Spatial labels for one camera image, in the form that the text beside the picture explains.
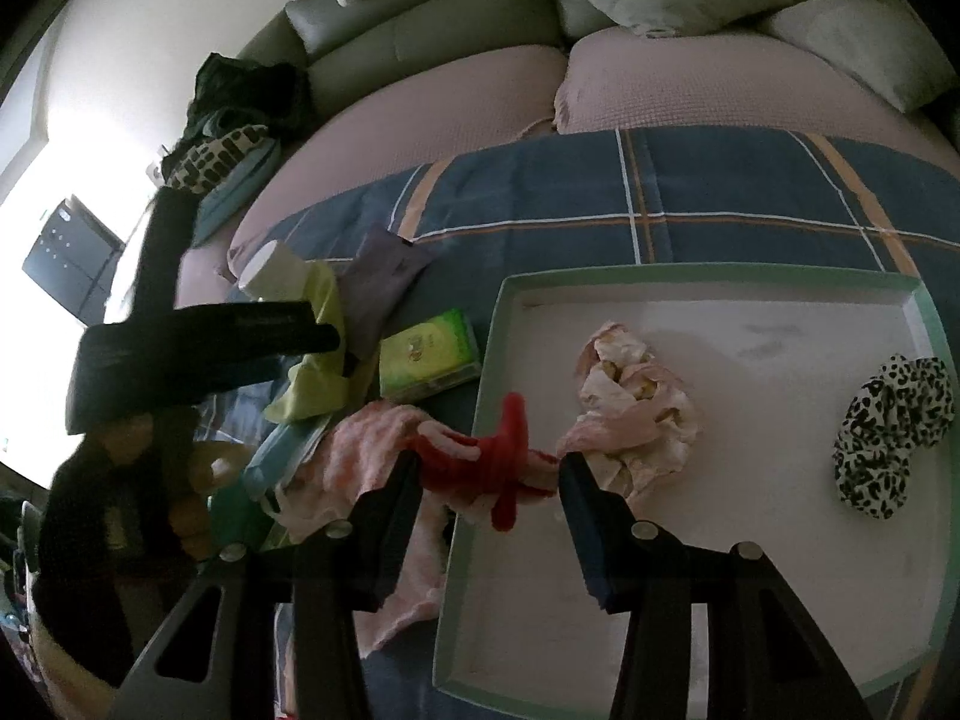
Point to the dark clothes pile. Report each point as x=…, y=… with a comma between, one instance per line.
x=247, y=90

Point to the red cloth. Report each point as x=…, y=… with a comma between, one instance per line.
x=502, y=450

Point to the blue plaid blanket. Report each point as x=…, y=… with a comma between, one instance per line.
x=562, y=195

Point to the white plastic bottle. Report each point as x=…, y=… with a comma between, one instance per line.
x=270, y=270

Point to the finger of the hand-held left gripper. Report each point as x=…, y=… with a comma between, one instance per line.
x=157, y=255
x=255, y=337

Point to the black white patterned pillow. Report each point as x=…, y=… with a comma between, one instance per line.
x=214, y=157

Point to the dark cabinet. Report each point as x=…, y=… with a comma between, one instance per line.
x=67, y=255

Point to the pink white crumpled cloth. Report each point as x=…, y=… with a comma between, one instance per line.
x=637, y=405

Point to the person's left hand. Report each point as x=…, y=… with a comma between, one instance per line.
x=206, y=476

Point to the yellow-green cloth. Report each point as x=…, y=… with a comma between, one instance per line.
x=319, y=382

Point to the pink sofa seat cushion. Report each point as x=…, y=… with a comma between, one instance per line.
x=712, y=82
x=420, y=112

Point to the purple packet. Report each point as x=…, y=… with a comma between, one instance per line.
x=382, y=270

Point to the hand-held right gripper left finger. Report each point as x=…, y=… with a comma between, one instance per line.
x=394, y=510

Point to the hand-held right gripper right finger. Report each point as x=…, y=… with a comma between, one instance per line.
x=589, y=540

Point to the pink towel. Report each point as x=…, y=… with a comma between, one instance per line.
x=360, y=457

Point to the mint green tray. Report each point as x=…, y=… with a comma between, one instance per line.
x=750, y=540

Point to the leopard print scrunchie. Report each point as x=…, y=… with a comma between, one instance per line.
x=892, y=427

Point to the green tissue packet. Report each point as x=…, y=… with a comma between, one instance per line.
x=424, y=352

